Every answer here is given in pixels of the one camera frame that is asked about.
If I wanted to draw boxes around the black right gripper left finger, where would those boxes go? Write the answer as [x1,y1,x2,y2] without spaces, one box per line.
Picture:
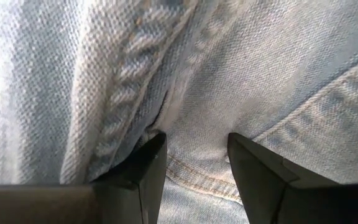
[91,133,168,224]

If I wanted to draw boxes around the light blue denim jeans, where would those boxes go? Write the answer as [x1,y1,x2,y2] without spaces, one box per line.
[0,0,358,224]

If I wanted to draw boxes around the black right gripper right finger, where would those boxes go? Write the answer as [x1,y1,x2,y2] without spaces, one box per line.
[227,132,301,224]

